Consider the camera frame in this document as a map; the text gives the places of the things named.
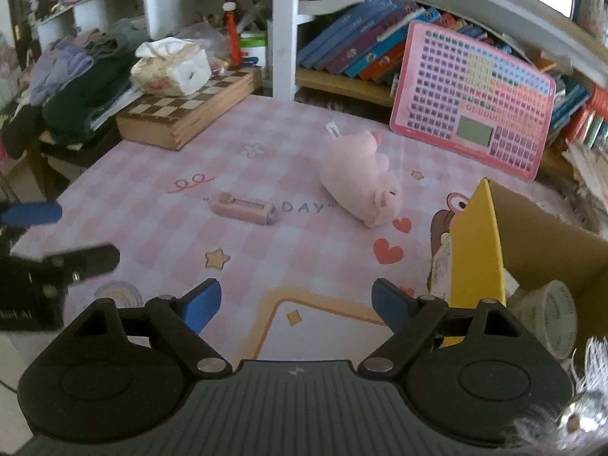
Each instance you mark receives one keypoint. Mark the lavender cloth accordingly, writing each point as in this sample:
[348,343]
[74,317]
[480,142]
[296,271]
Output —
[59,71]

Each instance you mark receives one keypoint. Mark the pink pig plush toy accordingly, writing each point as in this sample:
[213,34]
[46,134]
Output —
[356,178]

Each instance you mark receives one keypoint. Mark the silver tinsel tuft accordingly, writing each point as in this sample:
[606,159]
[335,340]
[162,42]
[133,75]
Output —
[586,389]

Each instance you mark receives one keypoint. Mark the red and white bottle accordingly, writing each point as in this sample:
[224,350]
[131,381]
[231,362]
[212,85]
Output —
[232,33]

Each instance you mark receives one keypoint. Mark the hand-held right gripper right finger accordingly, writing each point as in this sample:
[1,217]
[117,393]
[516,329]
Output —
[392,303]

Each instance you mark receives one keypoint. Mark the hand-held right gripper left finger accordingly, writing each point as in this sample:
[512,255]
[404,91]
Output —
[202,305]

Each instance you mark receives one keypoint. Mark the pink learning tablet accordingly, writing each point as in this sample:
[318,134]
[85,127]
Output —
[470,99]

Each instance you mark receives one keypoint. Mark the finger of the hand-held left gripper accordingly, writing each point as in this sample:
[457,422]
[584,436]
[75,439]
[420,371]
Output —
[88,260]
[33,213]

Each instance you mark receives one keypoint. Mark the yellow cardboard box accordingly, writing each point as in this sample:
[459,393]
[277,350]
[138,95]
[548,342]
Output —
[479,247]

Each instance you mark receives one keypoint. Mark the row of colourful books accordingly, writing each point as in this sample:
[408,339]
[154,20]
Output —
[370,42]

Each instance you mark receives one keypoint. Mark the white bookshelf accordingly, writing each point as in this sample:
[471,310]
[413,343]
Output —
[284,33]

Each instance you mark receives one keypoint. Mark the wooden chessboard box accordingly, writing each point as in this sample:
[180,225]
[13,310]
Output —
[190,109]

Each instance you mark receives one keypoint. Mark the floral tissue pack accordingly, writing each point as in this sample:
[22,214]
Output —
[171,66]

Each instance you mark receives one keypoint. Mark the pile of dark clothes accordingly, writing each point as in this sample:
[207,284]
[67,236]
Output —
[85,99]

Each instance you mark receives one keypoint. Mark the pink checked table mat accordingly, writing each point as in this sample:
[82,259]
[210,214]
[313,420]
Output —
[294,256]

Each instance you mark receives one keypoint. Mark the white tub with green lid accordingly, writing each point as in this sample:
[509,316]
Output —
[252,47]

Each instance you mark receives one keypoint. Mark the books beside tablet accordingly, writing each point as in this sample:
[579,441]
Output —
[577,109]

